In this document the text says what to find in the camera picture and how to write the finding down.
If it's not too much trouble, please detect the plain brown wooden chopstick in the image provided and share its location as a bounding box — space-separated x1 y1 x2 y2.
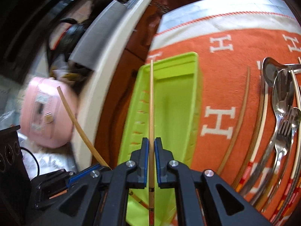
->
217 66 251 175

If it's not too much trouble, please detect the steel fork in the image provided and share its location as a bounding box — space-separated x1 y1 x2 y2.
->
252 107 300 209

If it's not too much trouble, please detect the wooden handled steel spoon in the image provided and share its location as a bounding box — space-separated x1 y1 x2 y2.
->
239 69 294 196

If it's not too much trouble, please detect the large steel soup spoon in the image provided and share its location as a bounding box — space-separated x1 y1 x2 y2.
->
262 57 301 87

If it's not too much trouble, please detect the pink rice cooker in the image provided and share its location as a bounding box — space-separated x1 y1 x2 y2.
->
20 76 78 148

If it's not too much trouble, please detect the green plastic utensil tray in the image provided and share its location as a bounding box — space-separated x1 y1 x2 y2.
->
117 51 204 226

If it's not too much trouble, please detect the orange H-pattern blanket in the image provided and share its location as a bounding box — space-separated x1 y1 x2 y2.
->
149 0 300 189

